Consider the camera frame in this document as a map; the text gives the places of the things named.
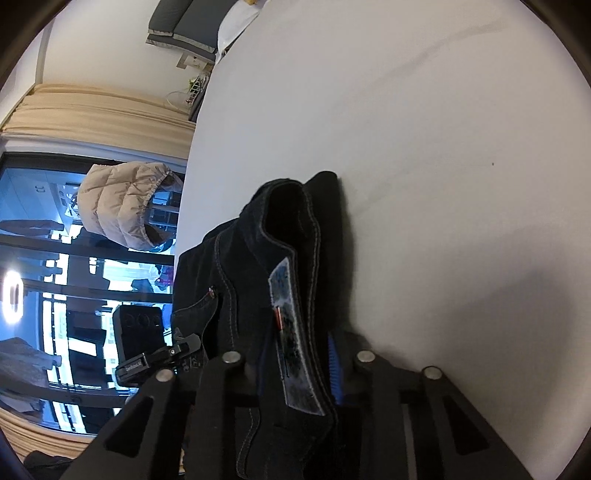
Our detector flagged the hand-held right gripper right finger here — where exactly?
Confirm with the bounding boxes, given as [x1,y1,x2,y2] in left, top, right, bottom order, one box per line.
[328,331,533,480]

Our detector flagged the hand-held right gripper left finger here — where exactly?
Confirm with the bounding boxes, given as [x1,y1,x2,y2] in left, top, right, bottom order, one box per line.
[60,352,260,480]

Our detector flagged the black denim pants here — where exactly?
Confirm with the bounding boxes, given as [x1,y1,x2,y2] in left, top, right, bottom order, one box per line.
[171,171,356,480]

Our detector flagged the large glass window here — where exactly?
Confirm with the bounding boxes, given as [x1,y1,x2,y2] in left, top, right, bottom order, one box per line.
[0,151,186,437]

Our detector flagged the beige puffer jacket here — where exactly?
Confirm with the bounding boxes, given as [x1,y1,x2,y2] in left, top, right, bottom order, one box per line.
[77,161,184,251]

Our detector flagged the beige curtain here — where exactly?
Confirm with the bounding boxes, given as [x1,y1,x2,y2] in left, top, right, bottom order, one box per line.
[0,83,199,145]

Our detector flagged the white pillow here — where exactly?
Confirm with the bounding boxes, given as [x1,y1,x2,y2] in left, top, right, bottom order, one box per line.
[216,0,262,52]

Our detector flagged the round ring light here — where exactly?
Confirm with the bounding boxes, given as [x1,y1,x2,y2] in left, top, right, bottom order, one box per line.
[2,271,25,322]

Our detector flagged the white wall socket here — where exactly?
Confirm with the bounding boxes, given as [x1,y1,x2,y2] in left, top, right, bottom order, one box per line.
[177,52,209,71]

